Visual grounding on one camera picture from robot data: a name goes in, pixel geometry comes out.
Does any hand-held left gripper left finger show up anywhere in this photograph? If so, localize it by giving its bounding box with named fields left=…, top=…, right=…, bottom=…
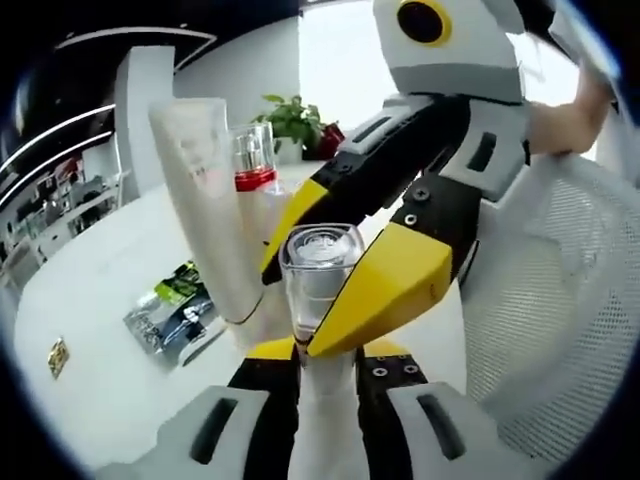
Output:
left=148, top=337, right=302, bottom=480

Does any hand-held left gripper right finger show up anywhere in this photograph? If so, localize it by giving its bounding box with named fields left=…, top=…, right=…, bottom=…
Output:
left=356, top=351, right=503, bottom=480

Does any white skincare bottle red label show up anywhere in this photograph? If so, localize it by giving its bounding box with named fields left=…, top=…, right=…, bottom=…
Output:
left=278, top=223, right=365, bottom=480

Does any silver skincare sachet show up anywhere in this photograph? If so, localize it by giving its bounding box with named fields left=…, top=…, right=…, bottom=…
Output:
left=172, top=319, right=237, bottom=370

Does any clear skincare bottle red ring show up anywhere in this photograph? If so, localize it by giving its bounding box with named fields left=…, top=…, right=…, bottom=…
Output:
left=230, top=123, right=301, bottom=246

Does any green black skincare sachet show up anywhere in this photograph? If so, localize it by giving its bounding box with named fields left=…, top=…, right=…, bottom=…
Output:
left=123, top=258, right=214, bottom=357

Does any large white skincare tube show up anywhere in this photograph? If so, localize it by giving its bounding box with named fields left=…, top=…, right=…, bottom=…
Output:
left=146, top=96, right=264, bottom=325

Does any gold foil skincare sachet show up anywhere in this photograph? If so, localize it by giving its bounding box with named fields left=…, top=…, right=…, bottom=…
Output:
left=47, top=337, right=71, bottom=380

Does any green potted plant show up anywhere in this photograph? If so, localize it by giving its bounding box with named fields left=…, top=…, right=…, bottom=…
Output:
left=252, top=93, right=346, bottom=161

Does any white mesh basket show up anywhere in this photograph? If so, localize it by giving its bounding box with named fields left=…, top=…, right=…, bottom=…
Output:
left=459, top=144, right=640, bottom=461

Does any row of white workbenches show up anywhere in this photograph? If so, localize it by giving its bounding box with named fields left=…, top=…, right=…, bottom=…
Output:
left=0, top=149, right=129, bottom=271

